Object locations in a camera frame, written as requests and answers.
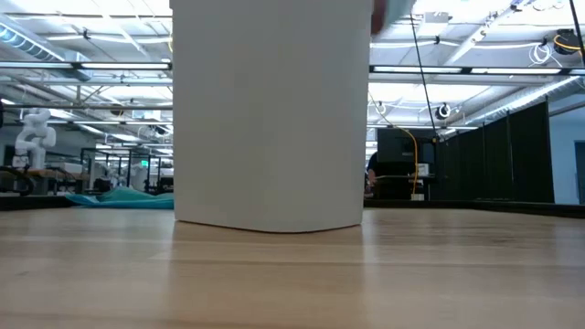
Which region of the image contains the black monitor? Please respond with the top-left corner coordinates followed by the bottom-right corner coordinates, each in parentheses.
top-left (377, 127), bottom-right (435, 165)

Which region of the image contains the grey ceiling air duct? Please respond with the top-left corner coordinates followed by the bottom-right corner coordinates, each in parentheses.
top-left (0, 13), bottom-right (92, 83)

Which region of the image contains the white plastic trash bin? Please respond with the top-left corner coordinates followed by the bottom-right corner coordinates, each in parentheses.
top-left (169, 0), bottom-right (374, 234)

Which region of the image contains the wooden top workbench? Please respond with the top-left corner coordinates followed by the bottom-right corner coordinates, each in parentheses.
top-left (0, 166), bottom-right (90, 196)

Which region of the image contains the black office desk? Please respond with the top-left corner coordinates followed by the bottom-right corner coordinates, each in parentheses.
top-left (374, 175), bottom-right (433, 201)

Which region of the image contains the black yellow cable reel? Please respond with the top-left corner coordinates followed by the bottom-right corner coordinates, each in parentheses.
top-left (546, 27), bottom-right (582, 56)

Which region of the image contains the yellow hanging cable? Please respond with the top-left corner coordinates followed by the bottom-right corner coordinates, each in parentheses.
top-left (400, 129), bottom-right (420, 201)

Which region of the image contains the black hanging cable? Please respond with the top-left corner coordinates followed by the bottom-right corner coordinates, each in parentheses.
top-left (408, 13), bottom-right (441, 138)

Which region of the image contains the black metal frame rack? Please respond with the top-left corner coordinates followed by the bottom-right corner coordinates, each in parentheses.
top-left (80, 146), bottom-right (174, 196)

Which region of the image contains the teal cloth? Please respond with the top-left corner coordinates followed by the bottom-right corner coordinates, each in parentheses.
top-left (66, 186), bottom-right (175, 210)

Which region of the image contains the long ceiling light fixture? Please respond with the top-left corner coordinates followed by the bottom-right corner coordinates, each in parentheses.
top-left (0, 61), bottom-right (173, 71)
top-left (368, 66), bottom-right (585, 77)

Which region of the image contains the black partition wall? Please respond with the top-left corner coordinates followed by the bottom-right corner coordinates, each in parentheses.
top-left (433, 101), bottom-right (555, 205)

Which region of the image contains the person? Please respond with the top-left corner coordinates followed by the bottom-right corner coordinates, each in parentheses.
top-left (365, 152), bottom-right (380, 198)

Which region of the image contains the black curved hose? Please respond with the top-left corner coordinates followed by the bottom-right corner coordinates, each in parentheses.
top-left (0, 164), bottom-right (37, 196)

